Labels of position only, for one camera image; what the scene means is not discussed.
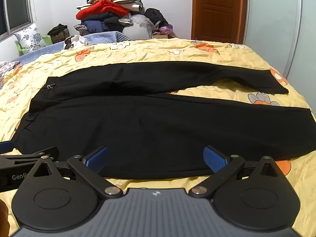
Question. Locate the grey bag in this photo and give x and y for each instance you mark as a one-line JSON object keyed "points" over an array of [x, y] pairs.
{"points": [[135, 32]]}

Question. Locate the green plastic basket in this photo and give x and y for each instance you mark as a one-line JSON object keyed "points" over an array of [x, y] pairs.
{"points": [[47, 39]]}

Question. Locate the black and white garment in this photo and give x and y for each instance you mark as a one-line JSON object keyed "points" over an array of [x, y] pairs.
{"points": [[130, 3]]}

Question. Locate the dark navy clothes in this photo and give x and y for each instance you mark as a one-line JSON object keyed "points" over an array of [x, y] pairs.
{"points": [[98, 23]]}

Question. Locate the patterned cloth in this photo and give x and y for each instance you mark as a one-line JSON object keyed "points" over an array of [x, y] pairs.
{"points": [[7, 70]]}

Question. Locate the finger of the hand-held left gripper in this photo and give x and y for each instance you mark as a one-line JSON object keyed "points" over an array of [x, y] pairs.
{"points": [[5, 147], [37, 153]]}

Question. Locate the blue quilt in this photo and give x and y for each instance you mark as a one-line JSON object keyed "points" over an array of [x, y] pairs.
{"points": [[106, 36]]}

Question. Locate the black pants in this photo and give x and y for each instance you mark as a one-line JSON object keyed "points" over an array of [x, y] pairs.
{"points": [[148, 128]]}

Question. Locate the frosted glass sliding door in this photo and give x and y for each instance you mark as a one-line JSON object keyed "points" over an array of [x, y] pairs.
{"points": [[274, 24]]}

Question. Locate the brown bag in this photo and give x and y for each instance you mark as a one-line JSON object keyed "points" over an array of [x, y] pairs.
{"points": [[59, 33]]}

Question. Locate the purple cloth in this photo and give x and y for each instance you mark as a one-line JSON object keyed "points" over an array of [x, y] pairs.
{"points": [[166, 29]]}

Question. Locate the floral pillow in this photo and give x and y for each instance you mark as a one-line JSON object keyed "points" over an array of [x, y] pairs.
{"points": [[29, 38]]}

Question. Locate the red garment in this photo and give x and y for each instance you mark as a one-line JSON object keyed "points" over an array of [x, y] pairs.
{"points": [[101, 8]]}

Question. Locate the wooden door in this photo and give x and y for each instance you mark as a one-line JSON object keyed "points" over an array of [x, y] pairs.
{"points": [[217, 9]]}

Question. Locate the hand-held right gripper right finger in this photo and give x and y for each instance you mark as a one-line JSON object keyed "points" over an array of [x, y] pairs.
{"points": [[214, 159]]}

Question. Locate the clear plastic bag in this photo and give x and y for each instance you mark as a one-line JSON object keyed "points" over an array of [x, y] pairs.
{"points": [[140, 21]]}

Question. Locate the white cloth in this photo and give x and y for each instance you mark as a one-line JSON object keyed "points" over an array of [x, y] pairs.
{"points": [[74, 41]]}

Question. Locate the black jacket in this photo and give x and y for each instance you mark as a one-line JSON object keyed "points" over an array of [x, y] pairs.
{"points": [[155, 16]]}

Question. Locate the window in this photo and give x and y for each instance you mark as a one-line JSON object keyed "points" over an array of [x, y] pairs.
{"points": [[16, 5]]}

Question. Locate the checked cloth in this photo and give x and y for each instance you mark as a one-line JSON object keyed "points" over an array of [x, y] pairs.
{"points": [[80, 29]]}

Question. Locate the yellow printed bed sheet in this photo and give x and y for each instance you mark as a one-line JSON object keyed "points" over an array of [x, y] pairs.
{"points": [[160, 51]]}

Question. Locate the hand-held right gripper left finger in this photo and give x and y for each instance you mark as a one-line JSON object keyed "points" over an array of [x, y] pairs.
{"points": [[97, 159]]}

